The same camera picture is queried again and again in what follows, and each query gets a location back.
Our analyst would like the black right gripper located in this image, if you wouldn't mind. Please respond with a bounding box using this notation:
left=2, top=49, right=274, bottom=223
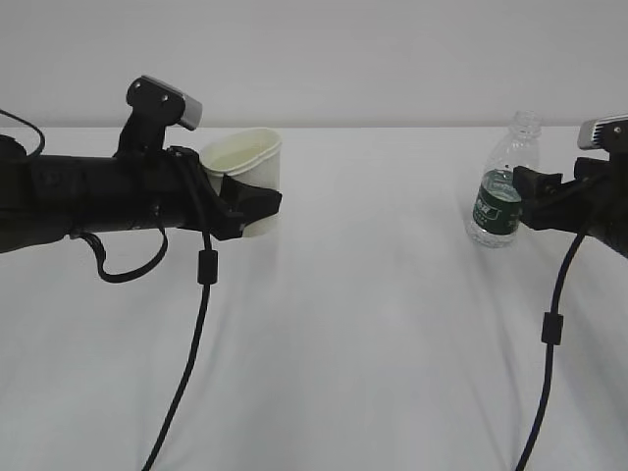
left=512, top=157, right=627, bottom=257

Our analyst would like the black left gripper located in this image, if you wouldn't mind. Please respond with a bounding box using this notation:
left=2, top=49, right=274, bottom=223
left=159, top=146, right=283, bottom=240

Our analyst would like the white paper cup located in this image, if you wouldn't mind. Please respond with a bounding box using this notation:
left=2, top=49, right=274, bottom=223
left=200, top=128, right=282, bottom=238

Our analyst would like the clear green-label water bottle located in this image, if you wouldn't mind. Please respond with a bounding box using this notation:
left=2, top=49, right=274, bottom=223
left=466, top=111, right=542, bottom=248

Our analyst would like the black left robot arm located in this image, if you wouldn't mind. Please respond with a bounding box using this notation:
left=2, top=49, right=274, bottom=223
left=1, top=112, right=282, bottom=286

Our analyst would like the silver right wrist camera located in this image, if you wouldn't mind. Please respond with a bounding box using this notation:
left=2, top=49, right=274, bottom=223
left=577, top=113, right=627, bottom=150

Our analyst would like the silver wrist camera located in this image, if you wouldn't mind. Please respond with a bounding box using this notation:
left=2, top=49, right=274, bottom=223
left=577, top=113, right=627, bottom=150
left=114, top=75, right=203, bottom=159

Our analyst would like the black left camera cable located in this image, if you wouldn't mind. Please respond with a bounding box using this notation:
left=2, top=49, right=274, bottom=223
left=139, top=146, right=220, bottom=471

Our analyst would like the black camera cable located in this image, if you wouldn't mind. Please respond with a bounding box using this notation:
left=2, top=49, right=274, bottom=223
left=512, top=230, right=590, bottom=471
left=139, top=146, right=220, bottom=471

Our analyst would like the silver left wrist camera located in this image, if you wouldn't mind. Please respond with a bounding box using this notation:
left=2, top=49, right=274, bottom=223
left=114, top=75, right=203, bottom=159

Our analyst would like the black right camera cable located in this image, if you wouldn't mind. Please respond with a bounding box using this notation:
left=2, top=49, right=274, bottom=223
left=512, top=230, right=590, bottom=471

